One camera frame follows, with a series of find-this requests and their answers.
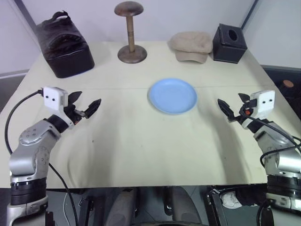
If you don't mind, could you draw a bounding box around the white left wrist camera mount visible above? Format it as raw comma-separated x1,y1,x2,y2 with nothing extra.
41,86,76,129

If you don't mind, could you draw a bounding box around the wooden hat stand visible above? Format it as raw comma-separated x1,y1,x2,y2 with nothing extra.
114,1,149,64

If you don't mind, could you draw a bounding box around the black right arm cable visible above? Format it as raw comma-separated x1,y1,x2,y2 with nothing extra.
246,114,301,168

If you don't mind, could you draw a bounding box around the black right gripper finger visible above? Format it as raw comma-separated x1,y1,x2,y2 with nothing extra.
217,98,236,122
238,93,251,105

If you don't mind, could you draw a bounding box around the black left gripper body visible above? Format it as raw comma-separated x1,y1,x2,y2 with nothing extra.
63,103,89,126

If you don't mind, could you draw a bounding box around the thin black cable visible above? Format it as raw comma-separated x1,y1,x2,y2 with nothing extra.
48,163,79,226

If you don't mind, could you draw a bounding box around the light blue plate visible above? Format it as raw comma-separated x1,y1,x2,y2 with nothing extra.
147,78,198,115

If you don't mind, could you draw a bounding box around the beige flat cap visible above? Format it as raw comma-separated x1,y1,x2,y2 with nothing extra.
167,32,213,65

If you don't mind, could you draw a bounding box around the white crumpled object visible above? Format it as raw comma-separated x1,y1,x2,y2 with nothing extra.
221,190,243,209

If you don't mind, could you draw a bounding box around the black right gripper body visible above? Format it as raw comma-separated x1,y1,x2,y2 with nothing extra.
235,99,257,123

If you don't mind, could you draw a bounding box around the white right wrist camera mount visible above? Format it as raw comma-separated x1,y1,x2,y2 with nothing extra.
250,90,275,118

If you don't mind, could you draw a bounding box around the dark brown leather bag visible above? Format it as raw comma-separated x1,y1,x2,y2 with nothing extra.
35,10,95,79

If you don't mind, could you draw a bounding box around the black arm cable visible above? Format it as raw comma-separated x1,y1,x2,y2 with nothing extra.
5,89,45,155
246,114,301,168

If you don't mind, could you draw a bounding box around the cream tablecloth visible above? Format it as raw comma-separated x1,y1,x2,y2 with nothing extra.
0,41,301,189

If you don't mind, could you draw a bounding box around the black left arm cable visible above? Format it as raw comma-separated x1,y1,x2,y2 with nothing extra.
5,89,45,155

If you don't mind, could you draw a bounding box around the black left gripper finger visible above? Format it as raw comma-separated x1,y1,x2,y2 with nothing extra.
67,91,83,105
85,98,102,119

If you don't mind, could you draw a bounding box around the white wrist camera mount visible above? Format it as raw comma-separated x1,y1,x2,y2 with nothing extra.
41,86,76,129
250,90,275,118

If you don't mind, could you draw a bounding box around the black leather tissue box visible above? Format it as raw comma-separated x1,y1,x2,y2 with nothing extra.
212,23,248,65

